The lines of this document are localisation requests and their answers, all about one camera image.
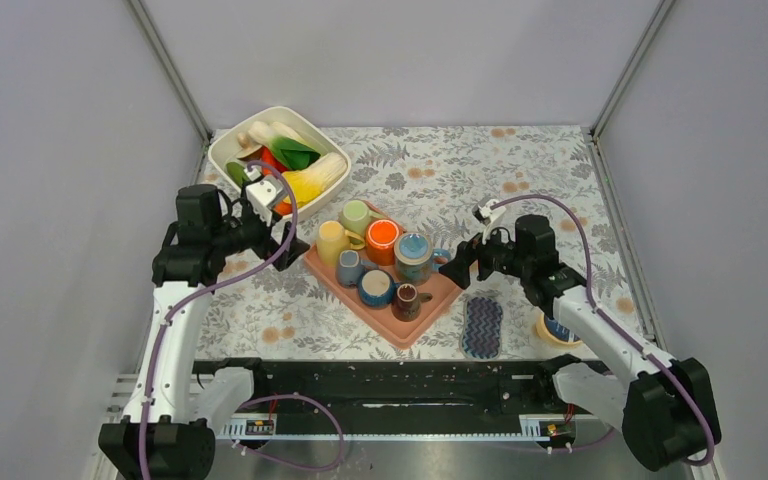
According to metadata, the dark blue round mug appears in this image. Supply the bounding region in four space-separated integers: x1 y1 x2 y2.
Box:
357 269 397 309

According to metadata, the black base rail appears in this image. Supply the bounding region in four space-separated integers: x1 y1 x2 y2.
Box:
193 358 590 441

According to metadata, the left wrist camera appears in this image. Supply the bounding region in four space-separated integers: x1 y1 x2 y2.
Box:
244 166 287 226

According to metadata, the white square bowl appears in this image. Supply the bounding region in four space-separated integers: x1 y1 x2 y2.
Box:
207 106 351 220

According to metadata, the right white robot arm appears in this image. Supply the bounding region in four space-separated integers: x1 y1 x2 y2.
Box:
440 215 722 471

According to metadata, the blue striped mug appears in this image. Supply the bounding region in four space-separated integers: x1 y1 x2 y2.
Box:
393 232 452 285

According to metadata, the salmon pink tray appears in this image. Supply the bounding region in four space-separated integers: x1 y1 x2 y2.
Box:
302 200 467 351

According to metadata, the light green mug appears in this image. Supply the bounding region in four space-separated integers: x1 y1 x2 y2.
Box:
338 199 385 237

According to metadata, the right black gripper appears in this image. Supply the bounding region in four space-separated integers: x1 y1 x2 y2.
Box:
438 218 532 290

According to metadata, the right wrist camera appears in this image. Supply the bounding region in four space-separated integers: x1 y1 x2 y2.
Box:
473 198 506 244

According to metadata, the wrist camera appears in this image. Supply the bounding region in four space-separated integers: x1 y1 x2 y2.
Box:
244 166 287 226
473 198 506 244

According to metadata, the blue zigzag sponge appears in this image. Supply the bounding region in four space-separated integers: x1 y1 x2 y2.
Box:
461 296 503 360

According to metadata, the purple cable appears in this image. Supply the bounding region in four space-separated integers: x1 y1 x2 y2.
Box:
137 160 300 480
489 193 717 468

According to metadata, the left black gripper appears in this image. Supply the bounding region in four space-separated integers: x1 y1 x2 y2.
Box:
212 182 309 269

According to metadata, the green toy pea pod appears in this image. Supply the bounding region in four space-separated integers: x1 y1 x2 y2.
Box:
225 161 251 189

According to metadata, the tape roll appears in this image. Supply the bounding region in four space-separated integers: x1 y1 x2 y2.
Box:
534 312 582 348

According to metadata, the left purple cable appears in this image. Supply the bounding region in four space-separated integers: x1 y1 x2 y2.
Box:
137 160 300 480

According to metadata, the yellow mug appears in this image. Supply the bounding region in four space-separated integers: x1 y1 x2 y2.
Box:
315 220 366 268

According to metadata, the orange mug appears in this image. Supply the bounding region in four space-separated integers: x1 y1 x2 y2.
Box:
365 218 413 267

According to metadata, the grey blue small mug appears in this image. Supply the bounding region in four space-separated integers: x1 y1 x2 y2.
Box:
336 249 378 288

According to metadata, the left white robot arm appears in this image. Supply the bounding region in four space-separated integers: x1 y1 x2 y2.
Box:
98 180 309 479

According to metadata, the toy mushroom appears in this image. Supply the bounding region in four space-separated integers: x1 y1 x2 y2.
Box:
236 132 264 160

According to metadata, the yellow toy cabbage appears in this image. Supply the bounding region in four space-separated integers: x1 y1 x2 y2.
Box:
282 152 348 207

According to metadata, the green toy bok choy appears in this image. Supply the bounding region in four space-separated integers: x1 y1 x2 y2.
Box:
248 121 321 170

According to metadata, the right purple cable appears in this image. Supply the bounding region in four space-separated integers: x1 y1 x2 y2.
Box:
489 193 717 468

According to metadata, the dark brown small mug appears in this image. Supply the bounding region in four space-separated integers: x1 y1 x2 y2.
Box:
391 283 433 322

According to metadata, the orange toy carrot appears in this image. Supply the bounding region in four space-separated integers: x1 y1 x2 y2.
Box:
272 202 293 216

